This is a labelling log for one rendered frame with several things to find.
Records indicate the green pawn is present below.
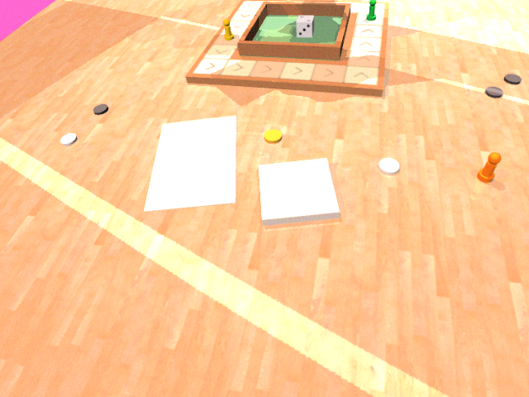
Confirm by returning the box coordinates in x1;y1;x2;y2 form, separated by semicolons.
366;0;376;21

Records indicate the grey flat disc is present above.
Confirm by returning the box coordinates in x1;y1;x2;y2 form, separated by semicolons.
504;74;522;85
93;104;108;115
485;86;503;98

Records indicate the white flat square slab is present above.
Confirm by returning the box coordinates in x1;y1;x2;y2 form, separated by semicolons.
259;158;340;226

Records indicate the white die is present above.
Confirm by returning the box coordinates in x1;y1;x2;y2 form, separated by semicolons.
296;15;314;38

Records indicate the white flat disc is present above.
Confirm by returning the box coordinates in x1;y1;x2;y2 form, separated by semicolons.
60;133;78;146
379;159;399;175

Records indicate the yellow pawn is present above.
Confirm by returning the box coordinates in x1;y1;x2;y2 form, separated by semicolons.
223;19;234;41

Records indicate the yellow flat disc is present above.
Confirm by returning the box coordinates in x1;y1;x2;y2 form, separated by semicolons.
264;129;282;143

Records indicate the orange pawn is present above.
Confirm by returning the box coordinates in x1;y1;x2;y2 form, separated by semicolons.
477;152;502;184

